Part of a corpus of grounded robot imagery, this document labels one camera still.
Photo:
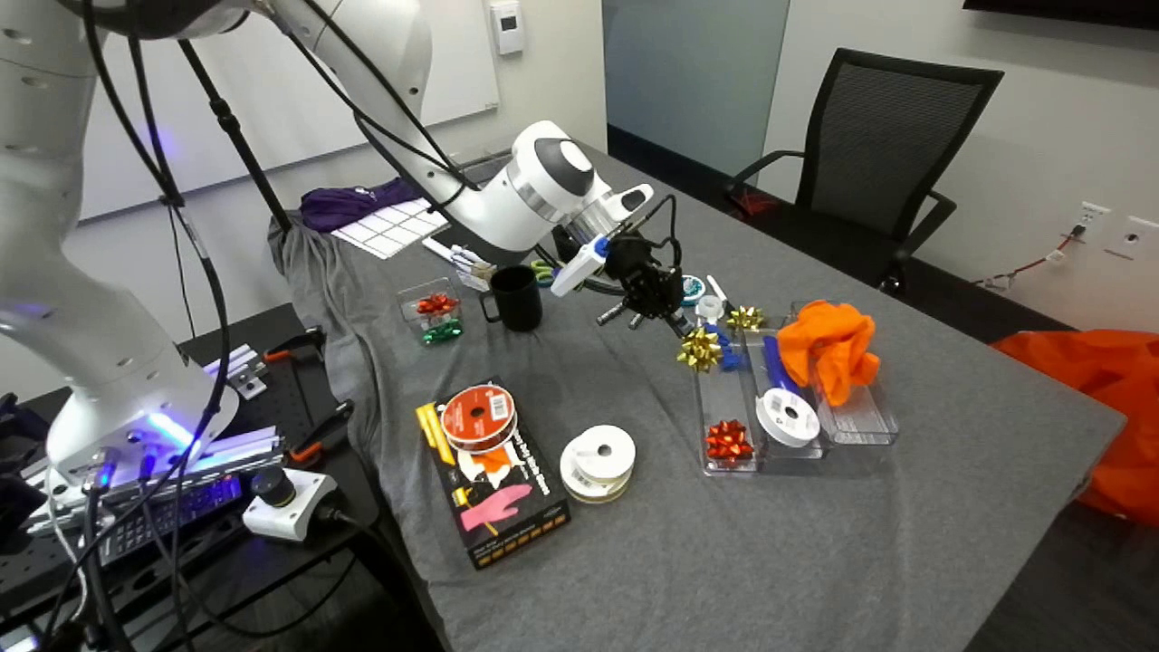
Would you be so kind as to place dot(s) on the blue pen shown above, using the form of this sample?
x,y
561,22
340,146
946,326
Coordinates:
x,y
633,319

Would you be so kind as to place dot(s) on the black mesh office chair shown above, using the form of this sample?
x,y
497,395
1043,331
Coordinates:
x,y
893,133

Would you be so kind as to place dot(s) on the black robot cart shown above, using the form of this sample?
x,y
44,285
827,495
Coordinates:
x,y
303,581

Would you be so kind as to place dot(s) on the small white tape roll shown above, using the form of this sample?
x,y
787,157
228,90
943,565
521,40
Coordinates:
x,y
710,310

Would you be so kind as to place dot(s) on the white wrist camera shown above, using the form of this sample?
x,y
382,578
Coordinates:
x,y
580,264

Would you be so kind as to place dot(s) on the green blue scissors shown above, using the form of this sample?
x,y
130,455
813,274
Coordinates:
x,y
539,269

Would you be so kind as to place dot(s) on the red gift bow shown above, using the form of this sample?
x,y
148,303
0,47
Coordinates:
x,y
437,306
730,442

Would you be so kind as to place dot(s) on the small clear supply box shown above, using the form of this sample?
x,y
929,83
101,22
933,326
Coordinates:
x,y
472,269

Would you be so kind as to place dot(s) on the grey tablecloth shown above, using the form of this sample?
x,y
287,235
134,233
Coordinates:
x,y
746,554

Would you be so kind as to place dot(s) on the black orange clamp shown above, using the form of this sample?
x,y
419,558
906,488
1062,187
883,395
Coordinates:
x,y
321,434
293,350

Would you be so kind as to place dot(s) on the orange cloth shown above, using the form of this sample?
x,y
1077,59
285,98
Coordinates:
x,y
827,350

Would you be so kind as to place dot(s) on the white wall thermostat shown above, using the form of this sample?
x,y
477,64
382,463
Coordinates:
x,y
509,26

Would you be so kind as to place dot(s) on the purple cloth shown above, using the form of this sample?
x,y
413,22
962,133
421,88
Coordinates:
x,y
347,204

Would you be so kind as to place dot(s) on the small gold gift bow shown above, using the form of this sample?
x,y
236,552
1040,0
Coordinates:
x,y
742,319

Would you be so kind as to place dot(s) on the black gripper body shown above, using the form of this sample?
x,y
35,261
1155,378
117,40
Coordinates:
x,y
633,259

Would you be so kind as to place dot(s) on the large gold gift bow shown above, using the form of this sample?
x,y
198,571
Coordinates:
x,y
697,350

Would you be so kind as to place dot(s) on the black mug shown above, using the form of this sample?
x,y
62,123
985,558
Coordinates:
x,y
516,298

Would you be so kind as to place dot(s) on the clear compartment organizer tray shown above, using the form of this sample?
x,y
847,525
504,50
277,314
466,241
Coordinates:
x,y
856,422

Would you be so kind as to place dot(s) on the orange bag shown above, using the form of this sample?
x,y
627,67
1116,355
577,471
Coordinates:
x,y
1116,401

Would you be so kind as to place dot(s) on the blue ribbon piece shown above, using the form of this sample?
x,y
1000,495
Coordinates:
x,y
730,351

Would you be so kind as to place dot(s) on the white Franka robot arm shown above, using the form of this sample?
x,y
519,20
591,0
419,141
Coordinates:
x,y
530,200

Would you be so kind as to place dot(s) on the black wall television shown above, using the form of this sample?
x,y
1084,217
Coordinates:
x,y
1062,8

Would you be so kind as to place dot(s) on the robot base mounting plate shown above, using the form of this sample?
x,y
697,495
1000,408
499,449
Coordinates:
x,y
183,463

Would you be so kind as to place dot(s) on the orange ribbon spool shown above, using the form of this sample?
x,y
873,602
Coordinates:
x,y
478,413

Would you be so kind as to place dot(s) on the black tripod pole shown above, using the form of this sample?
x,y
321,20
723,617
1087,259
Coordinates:
x,y
236,139

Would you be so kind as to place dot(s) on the large white ribbon spool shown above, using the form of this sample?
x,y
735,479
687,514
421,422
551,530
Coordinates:
x,y
600,461

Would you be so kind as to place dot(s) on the blue rimmed tape roll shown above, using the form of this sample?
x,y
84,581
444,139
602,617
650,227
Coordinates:
x,y
691,286

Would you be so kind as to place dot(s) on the black glove box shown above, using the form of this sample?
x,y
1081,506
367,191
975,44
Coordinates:
x,y
499,509

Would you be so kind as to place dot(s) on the white emergency stop box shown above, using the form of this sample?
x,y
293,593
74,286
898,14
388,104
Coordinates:
x,y
287,509

